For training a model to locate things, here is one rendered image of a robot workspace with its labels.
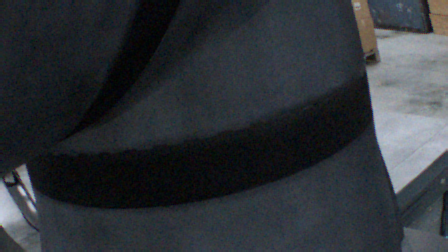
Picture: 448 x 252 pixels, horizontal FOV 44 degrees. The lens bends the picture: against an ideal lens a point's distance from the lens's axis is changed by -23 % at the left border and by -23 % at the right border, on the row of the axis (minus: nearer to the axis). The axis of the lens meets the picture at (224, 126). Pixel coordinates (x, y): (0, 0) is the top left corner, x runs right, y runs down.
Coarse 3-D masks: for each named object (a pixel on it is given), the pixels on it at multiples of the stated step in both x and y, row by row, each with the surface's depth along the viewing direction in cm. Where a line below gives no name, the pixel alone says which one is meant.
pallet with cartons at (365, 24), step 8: (352, 0) 549; (360, 0) 559; (360, 8) 558; (368, 8) 569; (360, 16) 558; (368, 16) 569; (360, 24) 556; (368, 24) 566; (360, 32) 556; (368, 32) 566; (368, 40) 565; (376, 40) 576; (368, 48) 565; (376, 48) 576; (368, 56) 583; (376, 56) 576
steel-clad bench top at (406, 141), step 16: (384, 112) 134; (384, 128) 124; (400, 128) 121; (416, 128) 119; (432, 128) 116; (384, 144) 115; (400, 144) 112; (416, 144) 110; (432, 144) 107; (384, 160) 107; (400, 160) 104; (416, 160) 102; (432, 160) 100; (400, 176) 97; (416, 176) 96
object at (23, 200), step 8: (16, 176) 92; (8, 184) 100; (16, 184) 91; (8, 192) 88; (16, 192) 89; (24, 192) 89; (16, 200) 87; (24, 200) 88; (32, 200) 88; (24, 208) 87; (32, 208) 87; (24, 216) 84; (32, 216) 85; (32, 224) 83
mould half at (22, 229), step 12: (24, 168) 94; (0, 180) 90; (24, 180) 91; (0, 192) 87; (0, 204) 85; (12, 204) 86; (0, 216) 83; (12, 216) 84; (0, 228) 84; (12, 228) 81; (24, 228) 81; (0, 240) 89; (12, 240) 78; (24, 240) 76; (36, 240) 75
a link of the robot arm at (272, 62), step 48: (144, 0) 11; (192, 0) 13; (240, 0) 14; (288, 0) 15; (336, 0) 17; (144, 48) 12; (192, 48) 14; (240, 48) 15; (288, 48) 15; (336, 48) 16; (144, 96) 15; (192, 96) 15; (240, 96) 15; (288, 96) 15; (96, 144) 15; (144, 144) 15
